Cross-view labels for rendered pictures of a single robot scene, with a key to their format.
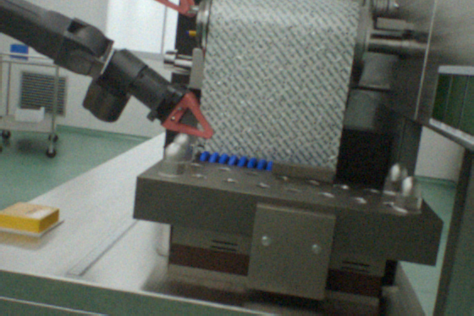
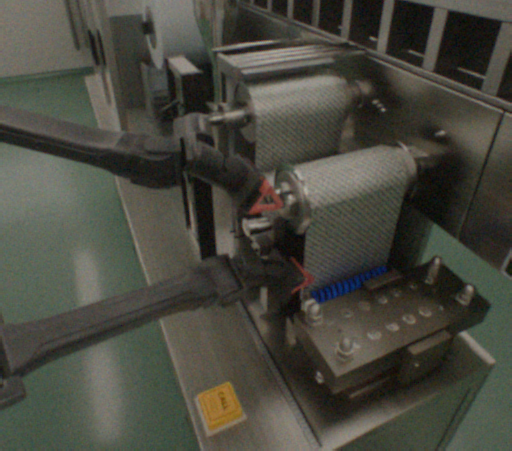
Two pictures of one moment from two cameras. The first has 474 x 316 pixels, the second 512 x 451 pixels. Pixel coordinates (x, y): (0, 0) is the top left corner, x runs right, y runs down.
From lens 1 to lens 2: 0.80 m
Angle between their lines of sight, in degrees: 37
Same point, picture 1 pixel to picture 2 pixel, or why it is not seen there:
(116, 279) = (340, 432)
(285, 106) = (360, 242)
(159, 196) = (350, 376)
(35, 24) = (195, 300)
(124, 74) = (254, 281)
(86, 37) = (227, 278)
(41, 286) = not seen: outside the picture
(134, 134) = not seen: outside the picture
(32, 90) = not seen: outside the picture
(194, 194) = (371, 364)
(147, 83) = (273, 278)
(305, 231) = (436, 350)
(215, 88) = (314, 253)
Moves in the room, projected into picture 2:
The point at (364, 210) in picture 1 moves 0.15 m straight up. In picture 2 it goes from (458, 320) to (481, 267)
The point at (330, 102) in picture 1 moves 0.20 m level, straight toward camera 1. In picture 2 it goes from (387, 228) to (452, 291)
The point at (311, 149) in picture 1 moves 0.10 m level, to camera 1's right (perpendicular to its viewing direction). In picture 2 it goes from (375, 257) to (405, 243)
